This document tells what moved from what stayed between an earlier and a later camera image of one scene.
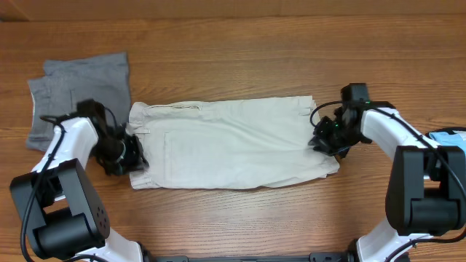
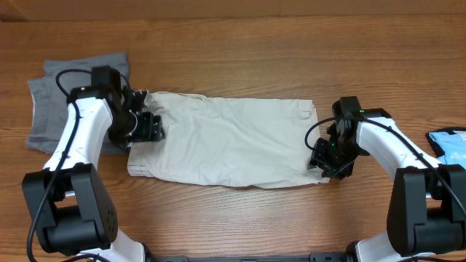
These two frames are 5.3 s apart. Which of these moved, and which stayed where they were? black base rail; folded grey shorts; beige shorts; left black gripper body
Moved: left black gripper body
Stayed: black base rail; beige shorts; folded grey shorts
